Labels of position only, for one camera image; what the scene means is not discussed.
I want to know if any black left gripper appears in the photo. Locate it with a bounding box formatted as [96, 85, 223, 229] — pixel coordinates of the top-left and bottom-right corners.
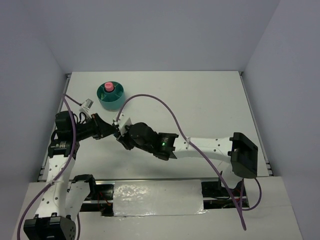
[72, 113, 120, 141]

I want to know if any pink-capped crayon bottle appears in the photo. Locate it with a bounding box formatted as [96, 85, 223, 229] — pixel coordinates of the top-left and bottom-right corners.
[104, 81, 115, 93]

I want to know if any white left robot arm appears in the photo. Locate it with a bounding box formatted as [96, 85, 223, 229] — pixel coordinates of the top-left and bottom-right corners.
[18, 111, 116, 240]

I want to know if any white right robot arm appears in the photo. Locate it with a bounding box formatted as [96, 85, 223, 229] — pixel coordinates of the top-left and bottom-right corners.
[113, 122, 258, 196]

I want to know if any teal round compartment organizer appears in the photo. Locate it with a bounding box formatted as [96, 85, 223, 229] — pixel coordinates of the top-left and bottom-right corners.
[96, 81, 126, 111]

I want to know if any silver foil sheet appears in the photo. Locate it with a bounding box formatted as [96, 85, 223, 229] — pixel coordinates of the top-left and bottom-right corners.
[113, 179, 206, 217]

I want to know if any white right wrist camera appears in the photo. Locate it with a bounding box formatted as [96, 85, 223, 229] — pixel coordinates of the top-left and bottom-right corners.
[113, 112, 132, 137]

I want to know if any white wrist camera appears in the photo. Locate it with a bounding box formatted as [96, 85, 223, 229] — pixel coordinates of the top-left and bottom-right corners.
[113, 112, 132, 137]
[79, 98, 94, 118]

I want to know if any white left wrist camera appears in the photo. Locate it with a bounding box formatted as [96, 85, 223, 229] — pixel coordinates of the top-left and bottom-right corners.
[79, 98, 94, 118]

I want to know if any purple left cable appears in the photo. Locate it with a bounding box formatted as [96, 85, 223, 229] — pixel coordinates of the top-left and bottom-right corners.
[16, 93, 83, 240]

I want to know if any purple cable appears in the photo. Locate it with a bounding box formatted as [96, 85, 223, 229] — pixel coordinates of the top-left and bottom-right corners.
[16, 93, 83, 240]
[117, 94, 263, 231]

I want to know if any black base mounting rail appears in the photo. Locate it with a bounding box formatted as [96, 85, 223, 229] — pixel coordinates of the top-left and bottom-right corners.
[79, 179, 235, 217]

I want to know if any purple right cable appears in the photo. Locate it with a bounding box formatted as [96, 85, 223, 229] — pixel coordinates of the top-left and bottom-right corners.
[117, 94, 263, 231]

